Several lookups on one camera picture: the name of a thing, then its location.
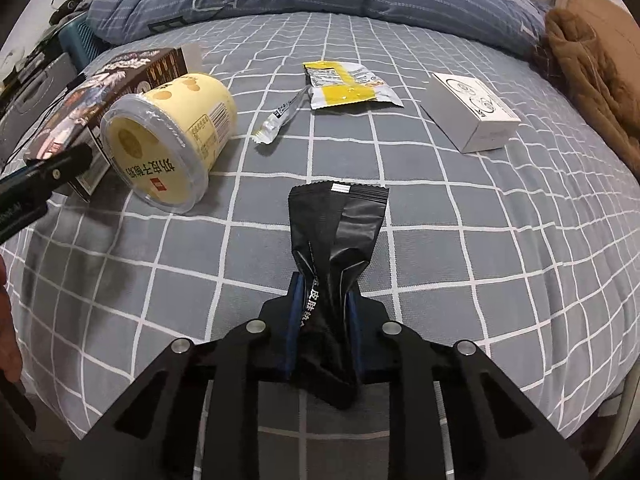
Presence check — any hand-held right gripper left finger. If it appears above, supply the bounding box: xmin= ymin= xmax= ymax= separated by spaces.
xmin=65 ymin=272 xmax=306 ymax=480

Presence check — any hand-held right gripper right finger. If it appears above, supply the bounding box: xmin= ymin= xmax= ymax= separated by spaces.
xmin=345 ymin=290 xmax=561 ymax=480

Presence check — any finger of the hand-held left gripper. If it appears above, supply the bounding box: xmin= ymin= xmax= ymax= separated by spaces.
xmin=22 ymin=141 xmax=96 ymax=197

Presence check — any brown snack box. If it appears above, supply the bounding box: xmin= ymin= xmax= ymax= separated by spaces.
xmin=22 ymin=46 xmax=203 ymax=203

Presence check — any black foil wrapper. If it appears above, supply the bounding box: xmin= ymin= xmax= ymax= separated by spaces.
xmin=287 ymin=181 xmax=390 ymax=408

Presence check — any yellow plastic cup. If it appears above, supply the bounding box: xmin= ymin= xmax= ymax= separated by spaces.
xmin=99 ymin=72 xmax=238 ymax=216

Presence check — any yellow white snack wrapper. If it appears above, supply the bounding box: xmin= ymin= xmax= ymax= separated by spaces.
xmin=302 ymin=59 xmax=405 ymax=110

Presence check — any person's left hand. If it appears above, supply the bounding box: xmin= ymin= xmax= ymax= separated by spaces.
xmin=0 ymin=255 xmax=23 ymax=386

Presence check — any gray suitcase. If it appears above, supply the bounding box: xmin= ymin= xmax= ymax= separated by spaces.
xmin=0 ymin=52 xmax=76 ymax=161

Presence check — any teal suitcase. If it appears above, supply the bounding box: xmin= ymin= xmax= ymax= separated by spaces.
xmin=57 ymin=15 xmax=108 ymax=68

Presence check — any pile of assorted clutter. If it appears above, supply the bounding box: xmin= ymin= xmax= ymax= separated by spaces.
xmin=0 ymin=0 xmax=91 ymax=91

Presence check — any small silver wrapper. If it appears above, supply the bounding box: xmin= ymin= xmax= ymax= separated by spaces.
xmin=254 ymin=85 xmax=313 ymax=145

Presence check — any white cardboard box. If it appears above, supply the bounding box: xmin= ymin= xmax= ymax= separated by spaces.
xmin=419 ymin=72 xmax=522 ymax=154

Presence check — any brown jacket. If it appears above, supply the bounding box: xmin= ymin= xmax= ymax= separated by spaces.
xmin=532 ymin=7 xmax=640 ymax=176

